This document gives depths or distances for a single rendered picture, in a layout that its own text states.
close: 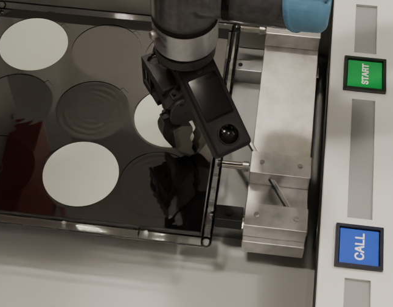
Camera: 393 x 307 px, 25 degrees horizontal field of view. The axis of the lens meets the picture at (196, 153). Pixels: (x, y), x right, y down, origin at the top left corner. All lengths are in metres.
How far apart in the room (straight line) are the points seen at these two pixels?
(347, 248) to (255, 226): 0.13
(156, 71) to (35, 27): 0.32
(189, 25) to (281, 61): 0.38
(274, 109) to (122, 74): 0.22
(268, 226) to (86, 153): 0.26
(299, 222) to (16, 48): 0.49
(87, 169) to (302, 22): 0.40
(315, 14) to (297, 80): 0.39
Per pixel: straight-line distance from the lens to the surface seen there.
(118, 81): 1.26
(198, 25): 0.95
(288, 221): 1.12
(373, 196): 1.10
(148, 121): 1.21
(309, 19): 0.91
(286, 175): 1.16
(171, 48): 0.98
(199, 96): 1.02
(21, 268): 1.21
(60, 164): 1.18
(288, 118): 1.25
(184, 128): 1.10
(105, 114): 1.23
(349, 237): 1.06
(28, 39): 1.33
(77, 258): 1.20
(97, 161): 1.18
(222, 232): 1.19
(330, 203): 1.08
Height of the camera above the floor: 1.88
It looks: 56 degrees down
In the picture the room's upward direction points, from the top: straight up
